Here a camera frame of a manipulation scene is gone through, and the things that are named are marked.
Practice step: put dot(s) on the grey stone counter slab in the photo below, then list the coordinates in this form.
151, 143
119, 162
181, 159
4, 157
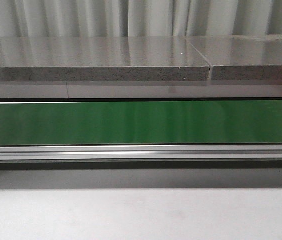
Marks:
100, 59

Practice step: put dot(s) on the green conveyor belt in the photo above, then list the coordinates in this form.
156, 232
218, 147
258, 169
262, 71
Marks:
141, 122

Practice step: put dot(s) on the grey curtain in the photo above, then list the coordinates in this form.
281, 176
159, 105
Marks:
139, 18

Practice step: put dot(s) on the aluminium conveyor frame rail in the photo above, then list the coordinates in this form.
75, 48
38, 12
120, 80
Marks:
139, 156

